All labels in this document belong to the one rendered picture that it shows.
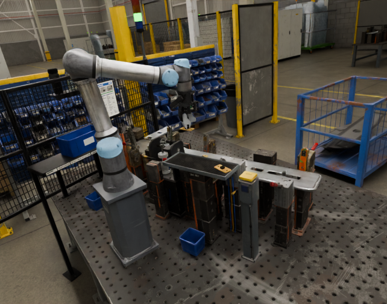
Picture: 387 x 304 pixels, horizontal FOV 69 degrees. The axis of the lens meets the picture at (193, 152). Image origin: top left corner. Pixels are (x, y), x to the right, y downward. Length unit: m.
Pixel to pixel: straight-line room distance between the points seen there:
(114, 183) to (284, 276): 0.89
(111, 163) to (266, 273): 0.88
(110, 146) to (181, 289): 0.72
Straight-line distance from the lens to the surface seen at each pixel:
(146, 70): 1.29
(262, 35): 4.95
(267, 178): 1.55
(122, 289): 1.50
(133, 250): 1.57
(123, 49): 2.70
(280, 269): 1.49
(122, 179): 1.39
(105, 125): 1.45
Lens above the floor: 1.77
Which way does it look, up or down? 24 degrees down
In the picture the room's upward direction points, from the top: 7 degrees counter-clockwise
